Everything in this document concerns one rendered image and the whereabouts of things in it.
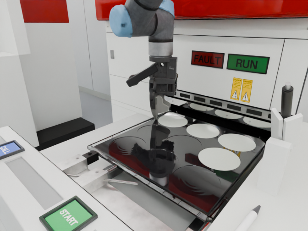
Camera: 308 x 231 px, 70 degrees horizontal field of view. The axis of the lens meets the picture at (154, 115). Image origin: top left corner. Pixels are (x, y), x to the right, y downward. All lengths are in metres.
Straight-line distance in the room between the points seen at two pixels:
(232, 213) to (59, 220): 0.23
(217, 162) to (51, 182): 0.36
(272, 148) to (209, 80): 0.45
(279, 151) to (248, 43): 0.42
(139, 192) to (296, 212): 0.34
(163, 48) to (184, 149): 0.29
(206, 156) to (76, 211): 0.34
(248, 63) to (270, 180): 0.41
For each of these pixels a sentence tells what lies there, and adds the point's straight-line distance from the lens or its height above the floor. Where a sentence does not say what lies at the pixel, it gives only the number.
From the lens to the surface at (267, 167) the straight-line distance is 0.37.
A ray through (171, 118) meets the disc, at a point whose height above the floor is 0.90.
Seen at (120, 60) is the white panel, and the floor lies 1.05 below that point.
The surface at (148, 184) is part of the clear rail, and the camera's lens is 0.47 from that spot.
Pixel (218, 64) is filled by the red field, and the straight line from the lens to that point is 0.74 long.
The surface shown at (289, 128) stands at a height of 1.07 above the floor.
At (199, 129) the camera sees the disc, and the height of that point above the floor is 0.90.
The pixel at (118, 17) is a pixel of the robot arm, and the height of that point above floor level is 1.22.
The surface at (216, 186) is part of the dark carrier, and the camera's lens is 0.49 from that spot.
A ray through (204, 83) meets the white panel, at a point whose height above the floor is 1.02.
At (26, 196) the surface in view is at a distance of 0.41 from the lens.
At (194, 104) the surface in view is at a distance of 0.80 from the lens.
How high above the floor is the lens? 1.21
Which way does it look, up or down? 23 degrees down
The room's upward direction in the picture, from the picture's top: straight up
